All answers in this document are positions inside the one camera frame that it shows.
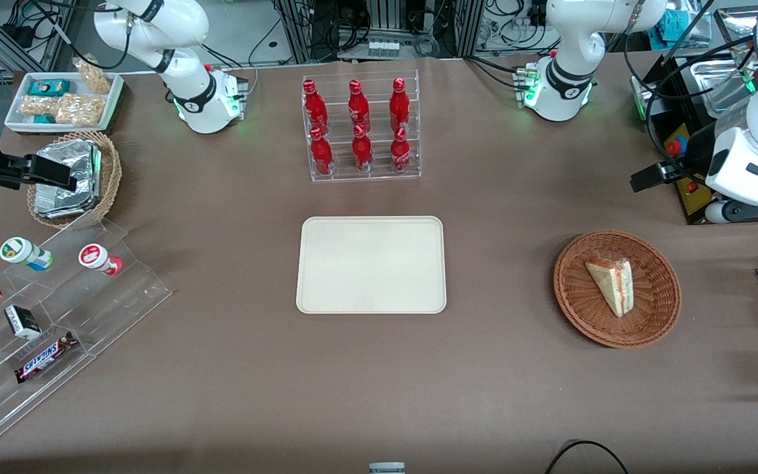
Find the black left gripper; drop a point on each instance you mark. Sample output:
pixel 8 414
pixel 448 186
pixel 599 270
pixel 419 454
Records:
pixel 692 158

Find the triangle sandwich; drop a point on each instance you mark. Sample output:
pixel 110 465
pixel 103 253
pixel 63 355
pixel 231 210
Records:
pixel 612 284

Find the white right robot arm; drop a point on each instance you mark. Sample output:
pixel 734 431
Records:
pixel 188 92

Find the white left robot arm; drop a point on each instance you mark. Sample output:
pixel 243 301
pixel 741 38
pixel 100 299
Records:
pixel 566 72

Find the white rectangular snack tray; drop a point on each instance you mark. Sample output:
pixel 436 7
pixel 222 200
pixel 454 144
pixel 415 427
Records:
pixel 17 118

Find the light tan wicker basket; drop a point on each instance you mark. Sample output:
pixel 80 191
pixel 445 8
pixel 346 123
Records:
pixel 110 178

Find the brown round wicker basket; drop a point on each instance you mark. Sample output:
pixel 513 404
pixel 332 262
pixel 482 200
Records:
pixel 649 316

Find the beige plastic tray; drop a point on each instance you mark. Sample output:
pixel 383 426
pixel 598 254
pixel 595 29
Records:
pixel 371 264

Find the foil wrapped package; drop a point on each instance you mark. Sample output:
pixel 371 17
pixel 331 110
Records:
pixel 56 203
pixel 79 158

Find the small teal snack packet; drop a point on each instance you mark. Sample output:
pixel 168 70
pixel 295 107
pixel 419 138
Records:
pixel 43 119

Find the clear bag of puffed snacks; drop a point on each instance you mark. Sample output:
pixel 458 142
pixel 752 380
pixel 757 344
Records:
pixel 40 105
pixel 79 109
pixel 95 76

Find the green lid yogurt cup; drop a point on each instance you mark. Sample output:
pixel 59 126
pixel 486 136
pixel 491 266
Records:
pixel 20 252

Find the black food warmer cabinet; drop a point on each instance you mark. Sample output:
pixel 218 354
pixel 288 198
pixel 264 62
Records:
pixel 685 99

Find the teal snack box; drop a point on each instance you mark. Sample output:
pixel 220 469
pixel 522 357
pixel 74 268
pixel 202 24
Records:
pixel 49 87

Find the red lid yogurt cup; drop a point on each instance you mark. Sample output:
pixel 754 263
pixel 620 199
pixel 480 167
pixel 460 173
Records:
pixel 97 257

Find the small black white box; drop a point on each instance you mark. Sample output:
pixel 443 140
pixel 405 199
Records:
pixel 22 322

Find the clear acrylic stepped shelf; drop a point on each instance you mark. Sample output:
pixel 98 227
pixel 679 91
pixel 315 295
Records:
pixel 109 309

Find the Snickers chocolate bar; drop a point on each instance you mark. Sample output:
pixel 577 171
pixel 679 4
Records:
pixel 45 357

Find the red soda bottle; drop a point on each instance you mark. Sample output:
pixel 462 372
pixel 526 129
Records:
pixel 400 153
pixel 314 105
pixel 357 104
pixel 321 155
pixel 399 104
pixel 362 151

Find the clear acrylic bottle rack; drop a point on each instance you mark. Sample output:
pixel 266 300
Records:
pixel 379 174

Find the grey power strip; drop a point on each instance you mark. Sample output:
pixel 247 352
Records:
pixel 382 48

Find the small grey device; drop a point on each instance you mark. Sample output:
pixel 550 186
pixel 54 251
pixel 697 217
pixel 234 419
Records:
pixel 387 468

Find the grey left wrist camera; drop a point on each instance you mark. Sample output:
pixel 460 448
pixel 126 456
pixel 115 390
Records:
pixel 721 212

